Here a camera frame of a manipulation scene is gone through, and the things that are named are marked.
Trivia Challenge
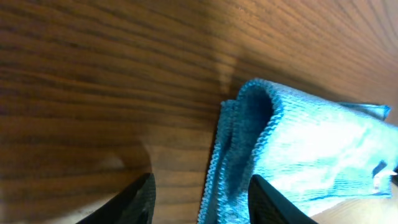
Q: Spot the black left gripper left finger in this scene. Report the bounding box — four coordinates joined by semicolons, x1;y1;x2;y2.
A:
76;173;156;224

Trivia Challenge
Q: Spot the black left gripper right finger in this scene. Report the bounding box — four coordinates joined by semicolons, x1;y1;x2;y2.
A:
248;174;317;224

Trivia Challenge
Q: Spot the blue microfibre cloth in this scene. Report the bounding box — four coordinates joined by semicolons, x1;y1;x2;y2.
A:
198;79;397;223

